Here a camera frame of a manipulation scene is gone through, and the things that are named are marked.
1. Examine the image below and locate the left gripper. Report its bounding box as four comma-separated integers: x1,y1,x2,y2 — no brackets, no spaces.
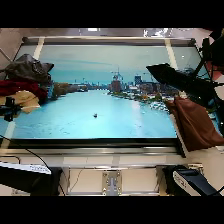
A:
0,96,22,123

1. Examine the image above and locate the black cable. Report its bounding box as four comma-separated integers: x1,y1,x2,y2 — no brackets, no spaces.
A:
0,134,66,197

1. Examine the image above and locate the silver frame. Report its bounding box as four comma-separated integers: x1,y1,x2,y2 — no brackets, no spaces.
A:
0,34,224,197

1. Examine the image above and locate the brown garment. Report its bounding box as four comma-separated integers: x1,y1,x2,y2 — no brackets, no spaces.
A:
164,95,224,153

